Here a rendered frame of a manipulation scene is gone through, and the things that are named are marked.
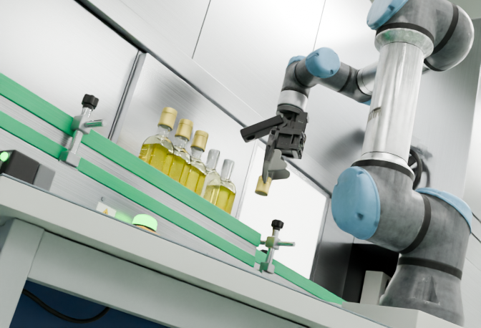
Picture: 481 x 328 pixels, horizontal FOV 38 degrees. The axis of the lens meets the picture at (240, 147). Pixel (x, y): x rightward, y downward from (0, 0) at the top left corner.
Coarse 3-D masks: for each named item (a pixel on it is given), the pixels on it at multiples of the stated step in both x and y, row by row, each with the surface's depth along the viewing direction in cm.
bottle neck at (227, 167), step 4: (224, 160) 174; (228, 160) 173; (232, 160) 173; (224, 164) 173; (228, 164) 173; (232, 164) 173; (224, 168) 172; (228, 168) 173; (232, 168) 173; (220, 172) 173; (224, 172) 172; (228, 172) 172; (232, 172) 173; (224, 176) 172; (228, 176) 172
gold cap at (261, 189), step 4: (260, 176) 177; (260, 180) 176; (268, 180) 176; (260, 184) 175; (264, 184) 175; (268, 184) 176; (256, 188) 176; (260, 188) 175; (264, 188) 175; (268, 188) 176; (256, 192) 177; (260, 192) 178; (264, 192) 175
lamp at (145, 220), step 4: (136, 216) 125; (140, 216) 125; (144, 216) 125; (148, 216) 125; (136, 220) 125; (140, 220) 124; (144, 220) 124; (148, 220) 124; (152, 220) 125; (136, 224) 124; (140, 224) 124; (144, 224) 124; (148, 224) 124; (152, 224) 125; (156, 224) 126; (148, 228) 124; (152, 228) 125
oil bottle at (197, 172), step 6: (192, 156) 164; (192, 162) 161; (198, 162) 162; (192, 168) 160; (198, 168) 162; (204, 168) 163; (192, 174) 160; (198, 174) 162; (204, 174) 163; (186, 180) 159; (192, 180) 160; (198, 180) 161; (204, 180) 163; (186, 186) 159; (192, 186) 160; (198, 186) 161; (198, 192) 161
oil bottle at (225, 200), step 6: (222, 180) 169; (228, 180) 170; (222, 186) 168; (228, 186) 170; (234, 186) 172; (222, 192) 168; (228, 192) 170; (234, 192) 171; (222, 198) 168; (228, 198) 169; (234, 198) 171; (216, 204) 167; (222, 204) 168; (228, 204) 169; (228, 210) 169
